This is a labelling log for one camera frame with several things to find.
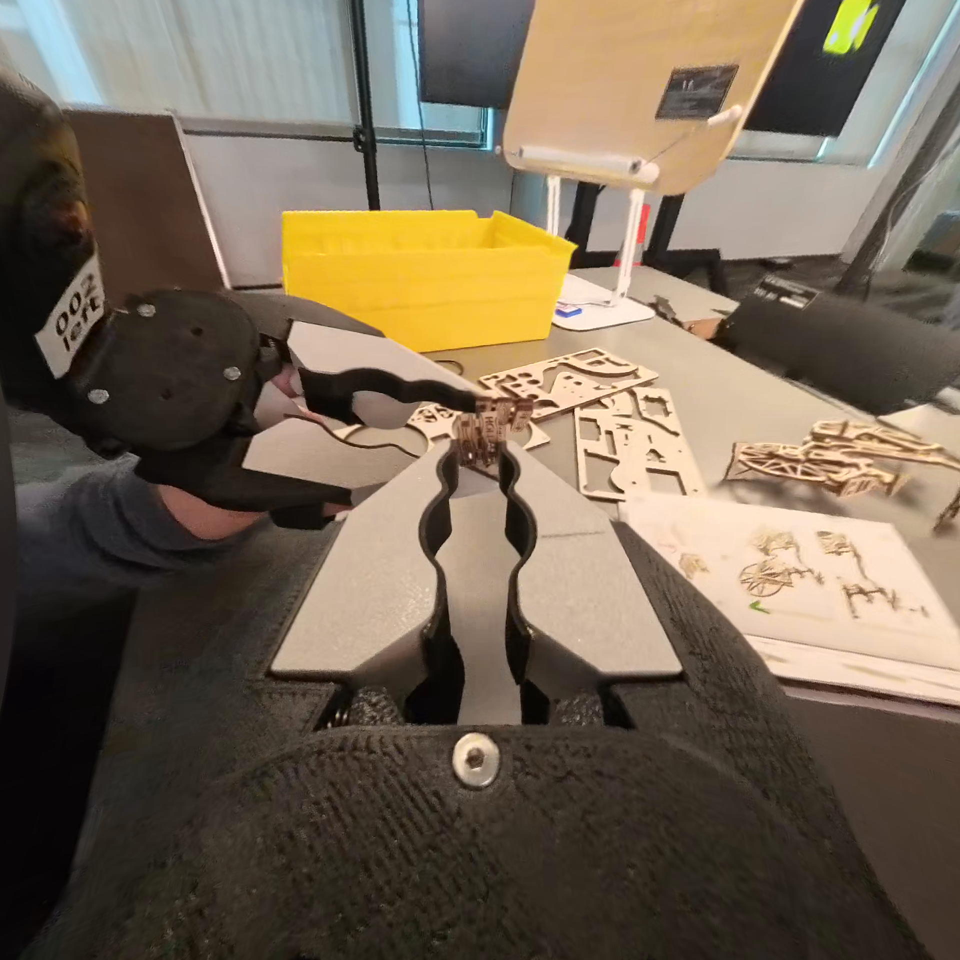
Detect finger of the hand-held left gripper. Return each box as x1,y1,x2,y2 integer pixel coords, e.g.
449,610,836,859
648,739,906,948
287,321,485,423
138,412,451,531

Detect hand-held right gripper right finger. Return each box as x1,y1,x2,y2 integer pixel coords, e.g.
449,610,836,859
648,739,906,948
498,446,685,710

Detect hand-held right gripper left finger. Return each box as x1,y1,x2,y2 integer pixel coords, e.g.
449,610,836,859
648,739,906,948
270,441,466,706

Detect small wooden model assembly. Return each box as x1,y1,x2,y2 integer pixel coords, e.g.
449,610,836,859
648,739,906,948
452,396,535,481

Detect person's left forearm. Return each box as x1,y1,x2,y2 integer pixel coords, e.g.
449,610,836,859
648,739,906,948
13,456,252,597

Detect assembled wooden carriage model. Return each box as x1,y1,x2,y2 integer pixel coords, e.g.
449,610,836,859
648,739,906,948
722,418,960,501

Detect person's left hand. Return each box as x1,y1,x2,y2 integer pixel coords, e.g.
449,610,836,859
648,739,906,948
159,486,275,543

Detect yellow plastic bin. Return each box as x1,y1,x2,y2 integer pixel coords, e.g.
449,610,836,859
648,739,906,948
282,210,579,354

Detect wooden part sheet round cutouts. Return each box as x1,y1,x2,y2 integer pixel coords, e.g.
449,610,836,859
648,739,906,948
328,401,553,460

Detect wooden part sheet square cutouts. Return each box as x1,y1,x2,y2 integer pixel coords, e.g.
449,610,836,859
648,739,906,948
573,385,708,504

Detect brown board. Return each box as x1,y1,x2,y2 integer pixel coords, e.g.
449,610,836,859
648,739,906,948
63,108,230,301

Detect wooden part sheet arched cutout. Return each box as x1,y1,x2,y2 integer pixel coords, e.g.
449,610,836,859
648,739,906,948
478,347,661,423

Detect white instruction booklet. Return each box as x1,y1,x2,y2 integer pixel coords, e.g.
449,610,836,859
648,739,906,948
618,493,960,708

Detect black stand pole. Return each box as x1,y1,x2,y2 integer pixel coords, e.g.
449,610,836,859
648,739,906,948
347,0,384,213

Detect black monitor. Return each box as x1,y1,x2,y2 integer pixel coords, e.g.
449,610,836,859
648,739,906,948
416,0,535,111

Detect black table legs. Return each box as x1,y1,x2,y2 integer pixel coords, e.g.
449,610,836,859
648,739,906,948
566,180,727,295

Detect black labelled box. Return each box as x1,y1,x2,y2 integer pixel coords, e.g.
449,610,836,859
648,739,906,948
748,273,820,310

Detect wooden reading stand white base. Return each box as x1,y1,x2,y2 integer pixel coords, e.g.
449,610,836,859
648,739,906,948
495,0,807,333

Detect black screen with green logo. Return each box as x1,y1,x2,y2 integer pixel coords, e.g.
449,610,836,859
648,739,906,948
741,0,910,138

